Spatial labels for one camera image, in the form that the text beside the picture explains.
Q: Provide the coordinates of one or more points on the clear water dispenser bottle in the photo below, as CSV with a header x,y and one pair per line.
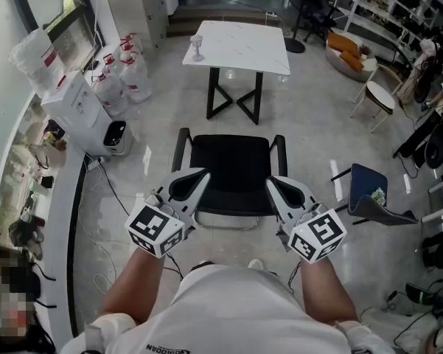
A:
x,y
35,61

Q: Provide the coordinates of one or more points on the small grey lamp ornament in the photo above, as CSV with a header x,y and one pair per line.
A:
x,y
197,48

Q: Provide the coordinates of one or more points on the black office chair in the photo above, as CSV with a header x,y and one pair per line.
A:
x,y
317,9

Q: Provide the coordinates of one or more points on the white chair with wooden back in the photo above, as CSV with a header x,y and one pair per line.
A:
x,y
379,94

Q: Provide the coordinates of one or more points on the white marble table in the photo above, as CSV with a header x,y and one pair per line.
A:
x,y
239,46

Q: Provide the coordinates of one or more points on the white bin with black top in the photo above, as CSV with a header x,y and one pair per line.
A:
x,y
117,138

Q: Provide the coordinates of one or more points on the white shelving unit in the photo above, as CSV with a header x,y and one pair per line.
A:
x,y
383,9

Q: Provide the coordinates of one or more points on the black chair with armrests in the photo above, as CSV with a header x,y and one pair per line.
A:
x,y
230,160

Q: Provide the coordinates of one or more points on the black equipment stand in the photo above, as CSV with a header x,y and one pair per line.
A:
x,y
427,138

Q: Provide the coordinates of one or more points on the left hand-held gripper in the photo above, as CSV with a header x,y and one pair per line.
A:
x,y
155,229

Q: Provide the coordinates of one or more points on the white water dispenser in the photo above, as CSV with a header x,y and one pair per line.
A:
x,y
77,109

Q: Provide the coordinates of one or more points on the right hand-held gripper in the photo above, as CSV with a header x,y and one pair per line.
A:
x,y
317,234

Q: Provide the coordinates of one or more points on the black floor stand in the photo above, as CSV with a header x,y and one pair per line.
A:
x,y
294,44

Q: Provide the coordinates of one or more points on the white round floor cushion seat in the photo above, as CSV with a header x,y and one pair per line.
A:
x,y
335,59

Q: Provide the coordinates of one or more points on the orange cushion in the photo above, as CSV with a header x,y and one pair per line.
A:
x,y
351,60
341,42

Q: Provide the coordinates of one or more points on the white power strip with plugs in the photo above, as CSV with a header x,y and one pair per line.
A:
x,y
271,14

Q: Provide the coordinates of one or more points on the person's right forearm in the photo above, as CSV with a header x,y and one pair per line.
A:
x,y
326,290

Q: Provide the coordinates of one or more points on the person's white shirt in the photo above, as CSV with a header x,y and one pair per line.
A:
x,y
236,315

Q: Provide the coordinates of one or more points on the person's right white shoe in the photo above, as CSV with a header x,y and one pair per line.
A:
x,y
255,263

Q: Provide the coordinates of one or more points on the dark blue chair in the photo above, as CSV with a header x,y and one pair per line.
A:
x,y
368,186

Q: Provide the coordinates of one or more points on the person's left forearm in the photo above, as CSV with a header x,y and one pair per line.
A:
x,y
136,290

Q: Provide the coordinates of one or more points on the white curved counter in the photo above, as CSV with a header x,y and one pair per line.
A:
x,y
60,212

